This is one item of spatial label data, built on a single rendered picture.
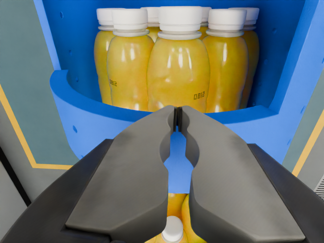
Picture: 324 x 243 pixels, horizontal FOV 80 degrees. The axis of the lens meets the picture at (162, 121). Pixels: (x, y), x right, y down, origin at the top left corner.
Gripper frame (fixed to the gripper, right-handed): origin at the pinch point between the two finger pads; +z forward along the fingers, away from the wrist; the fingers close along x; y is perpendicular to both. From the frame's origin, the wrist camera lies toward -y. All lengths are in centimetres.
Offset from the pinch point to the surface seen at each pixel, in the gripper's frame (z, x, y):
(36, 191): 123, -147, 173
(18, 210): 103, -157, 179
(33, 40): 123, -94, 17
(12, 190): 109, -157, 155
